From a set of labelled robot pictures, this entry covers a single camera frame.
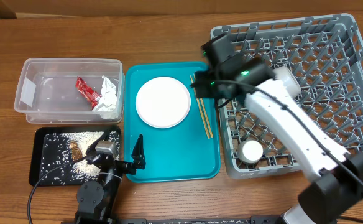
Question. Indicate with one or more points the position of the brown food piece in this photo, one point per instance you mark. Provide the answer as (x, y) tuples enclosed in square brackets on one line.
[(76, 152)]

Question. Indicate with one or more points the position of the black tray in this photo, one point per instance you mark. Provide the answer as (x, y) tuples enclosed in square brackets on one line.
[(114, 136)]

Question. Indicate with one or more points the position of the wooden chopstick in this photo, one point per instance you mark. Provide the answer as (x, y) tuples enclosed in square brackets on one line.
[(205, 114), (203, 117)]

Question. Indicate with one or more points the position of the white rice pile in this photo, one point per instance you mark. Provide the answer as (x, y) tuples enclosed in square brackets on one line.
[(56, 151)]

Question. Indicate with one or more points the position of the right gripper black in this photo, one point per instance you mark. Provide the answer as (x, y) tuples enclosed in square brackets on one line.
[(202, 89)]

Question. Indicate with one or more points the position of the grey dishwasher rack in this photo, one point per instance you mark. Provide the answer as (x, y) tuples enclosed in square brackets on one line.
[(325, 54)]

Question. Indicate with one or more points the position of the red snack wrapper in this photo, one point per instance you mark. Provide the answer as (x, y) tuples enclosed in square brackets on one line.
[(90, 95)]

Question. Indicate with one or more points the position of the white tissue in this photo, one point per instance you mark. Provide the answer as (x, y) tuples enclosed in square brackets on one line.
[(108, 101)]

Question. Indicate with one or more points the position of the grey bowl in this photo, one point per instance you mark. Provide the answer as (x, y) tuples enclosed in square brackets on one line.
[(289, 81)]

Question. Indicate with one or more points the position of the white cup in rack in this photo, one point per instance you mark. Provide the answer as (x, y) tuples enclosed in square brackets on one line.
[(249, 151)]

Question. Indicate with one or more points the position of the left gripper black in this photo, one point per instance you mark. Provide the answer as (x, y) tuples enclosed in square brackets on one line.
[(137, 157)]

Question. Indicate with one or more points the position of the teal plastic tray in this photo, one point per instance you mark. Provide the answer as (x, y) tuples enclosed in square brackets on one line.
[(182, 152)]

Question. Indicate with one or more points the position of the clear plastic bin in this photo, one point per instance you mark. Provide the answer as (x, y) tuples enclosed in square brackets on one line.
[(47, 93)]

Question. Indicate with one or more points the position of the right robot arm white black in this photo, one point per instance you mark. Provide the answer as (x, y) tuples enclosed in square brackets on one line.
[(335, 175)]

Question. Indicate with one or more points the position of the large white pink plate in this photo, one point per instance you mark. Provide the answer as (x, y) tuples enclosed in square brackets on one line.
[(163, 102)]

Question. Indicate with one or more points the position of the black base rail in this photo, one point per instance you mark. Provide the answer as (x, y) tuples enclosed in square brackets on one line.
[(256, 219)]

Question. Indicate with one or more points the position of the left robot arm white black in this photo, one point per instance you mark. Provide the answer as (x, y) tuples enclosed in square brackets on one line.
[(96, 197)]

